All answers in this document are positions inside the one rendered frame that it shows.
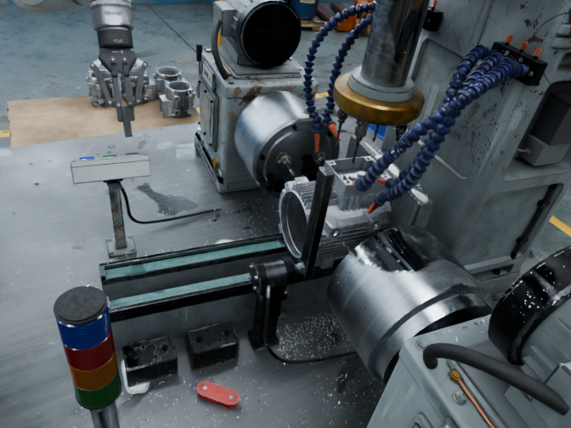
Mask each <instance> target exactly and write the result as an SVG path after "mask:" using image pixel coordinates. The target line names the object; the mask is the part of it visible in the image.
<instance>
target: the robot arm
mask: <svg viewBox="0 0 571 428"><path fill-rule="evenodd" d="M12 1H13V2H14V3H15V4H16V5H17V6H19V7H20V8H22V9H24V10H27V11H30V12H33V13H39V14H46V13H54V12H60V11H66V10H70V9H74V8H77V7H80V6H83V5H89V8H90V12H91V18H92V24H93V29H94V30H95V31H97V36H98V42H99V57H98V59H97V60H96V61H94V62H93V63H90V65H89V67H90V69H91V70H92V71H93V73H94V74H95V75H96V77H97V79H98V82H99V85H100V87H101V90H102V92H103V95H104V96H105V100H106V103H107V104H108V105H109V106H113V107H115V108H116V113H117V120H118V121H119V122H123V127H124V133H125V138H127V137H132V136H133V133H132V127H131V121H134V120H135V116H134V109H133V107H134V106H135V105H137V104H140V103H141V96H142V88H143V80H144V71H145V69H146V67H147V65H148V64H147V62H143V61H142V60H140V59H138V57H137V54H136V53H135V52H134V49H133V37H132V32H131V31H132V30H133V12H132V10H133V9H132V5H131V0H12ZM135 63H136V64H137V69H138V70H139V72H138V77H137V86H136V93H135V100H133V96H132V89H131V83H130V77H129V72H130V70H131V69H132V68H133V66H134V64H135ZM100 64H102V65H103V66H104V67H105V69H107V70H108V71H109V73H111V78H112V84H113V90H114V97H115V101H113V100H112V98H111V96H110V93H109V90H108V88H107V86H106V84H105V80H104V78H103V76H102V73H101V71H100V70H101V66H100ZM119 73H122V75H123V80H124V86H125V93H126V99H127V106H122V102H121V95H120V88H119V82H118V75H117V74H119Z"/></svg>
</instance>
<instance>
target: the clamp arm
mask: <svg viewBox="0 0 571 428"><path fill-rule="evenodd" d="M335 183H336V180H335V173H334V172H333V171H332V170H331V169H330V168H329V167H328V166H322V167H319V170H318V175H317V179H316V184H315V188H314V196H313V201H312V205H311V210H310V214H309V219H308V226H307V231H306V235H305V240H304V244H303V248H302V256H301V261H300V262H299V263H298V264H299V265H303V266H301V267H300V269H301V270H303V269H304V271H301V272H300V274H301V275H302V276H303V278H304V279H308V278H312V277H313V273H314V266H315V262H316V258H317V255H318V251H319V250H320V247H321V245H320V244H319V243H320V240H321V235H322V232H323V228H324V224H325V217H326V213H327V209H328V205H329V202H330V197H331V191H332V187H333V186H335Z"/></svg>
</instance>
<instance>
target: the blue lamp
mask: <svg viewBox="0 0 571 428"><path fill-rule="evenodd" d="M55 319H56V322H57V325H58V329H59V334H60V338H61V340H62V341H63V343H64V344H65V345H66V346H68V347H70V348H73V349H88V348H91V347H94V346H97V345H98V344H99V343H101V342H102V341H104V340H105V339H106V337H107V336H108V335H109V333H110V329H111V323H110V314H109V308H108V302H107V306H106V309H105V310H104V312H103V313H102V314H101V315H100V316H99V317H98V318H96V319H95V320H94V321H92V322H90V323H88V324H82V325H69V324H64V323H62V322H60V321H59V320H58V319H57V318H56V317H55Z"/></svg>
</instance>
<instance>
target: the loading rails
mask: <svg viewBox="0 0 571 428"><path fill-rule="evenodd" d="M283 239H284V236H283V234H271V235H265V236H260V237H255V238H250V239H240V240H235V241H230V242H225V243H220V244H215V245H205V246H200V247H195V248H189V249H184V250H180V251H170V252H165V253H160V254H154V255H149V256H140V257H134V258H130V259H125V260H120V261H114V262H105V263H100V264H99V272H100V278H101V284H102V289H103V292H104V293H105V295H106V298H107V302H108V308H109V314H110V323H111V328H112V334H113V340H114V345H115V349H116V352H119V351H122V347H123V346H128V345H132V344H136V343H140V342H143V341H152V340H154V339H157V338H162V337H165V336H169V335H171V336H172V338H176V337H179V336H183V335H187V333H188V331H191V330H194V329H201V328H205V327H209V326H213V325H215V324H222V323H226V322H229V321H231V322H232V323H233V324H236V323H239V322H243V321H247V320H251V319H254V312H255V306H256V299H257V298H256V295H255V293H254V291H253V287H252V282H251V280H250V279H248V276H250V268H249V266H250V265H251V264H252V262H259V261H261V262H266V261H270V260H275V259H279V257H282V256H289V257H291V255H289V252H288V250H287V249H286V246H285V245H284V244H285V243H284V240H283ZM277 240H278V241H277ZM282 240H283V241H282ZM281 241H282V242H281ZM280 242H281V244H282V245H281V244H280ZM279 245H280V247H278V246H279ZM277 247H278V248H277ZM291 259H292V257H291ZM343 259H344V258H341V259H339V261H338V259H336V260H335V261H334V263H333V267H328V268H324V269H321V268H320V267H319V266H318V267H314V273H313V277H312V278H308V279H304V278H303V276H302V275H301V274H300V273H298V274H297V280H296V282H295V284H294V285H289V286H286V288H287V290H288V296H287V299H286V300H285V301H282V302H281V307H280V315H279V321H278V324H283V323H286V322H287V316H286V313H285V312H286V311H290V310H293V309H297V308H301V307H307V306H311V305H314V304H319V303H322V302H326V303H327V304H328V301H327V296H326V294H327V288H328V284H329V282H330V280H331V276H332V275H333V273H334V269H335V268H337V266H338V265H339V264H340V262H341V261H342V260H343ZM337 261H338V262H337ZM328 306H329V304H328ZM329 307H330V306H329Z"/></svg>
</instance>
